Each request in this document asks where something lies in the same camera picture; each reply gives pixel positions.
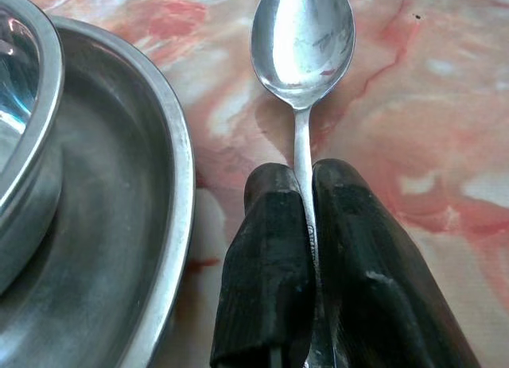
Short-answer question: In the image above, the round steel bowl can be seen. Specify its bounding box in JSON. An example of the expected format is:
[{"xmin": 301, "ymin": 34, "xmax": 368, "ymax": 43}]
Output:
[{"xmin": 0, "ymin": 0, "xmax": 66, "ymax": 297}]

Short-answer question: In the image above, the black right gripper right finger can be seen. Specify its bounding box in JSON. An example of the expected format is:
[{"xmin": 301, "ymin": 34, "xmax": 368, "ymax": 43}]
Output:
[{"xmin": 310, "ymin": 157, "xmax": 483, "ymax": 368}]

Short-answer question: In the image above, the silver metal spoon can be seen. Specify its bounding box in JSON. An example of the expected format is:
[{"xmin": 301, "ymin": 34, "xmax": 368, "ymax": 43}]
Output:
[{"xmin": 250, "ymin": 0, "xmax": 356, "ymax": 368}]

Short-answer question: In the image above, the round steel plate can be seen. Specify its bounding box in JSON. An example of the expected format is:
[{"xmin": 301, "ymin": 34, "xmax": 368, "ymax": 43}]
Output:
[{"xmin": 0, "ymin": 16, "xmax": 196, "ymax": 368}]

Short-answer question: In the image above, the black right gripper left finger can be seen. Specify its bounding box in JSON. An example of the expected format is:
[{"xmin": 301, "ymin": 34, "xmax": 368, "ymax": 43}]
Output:
[{"xmin": 209, "ymin": 163, "xmax": 320, "ymax": 368}]

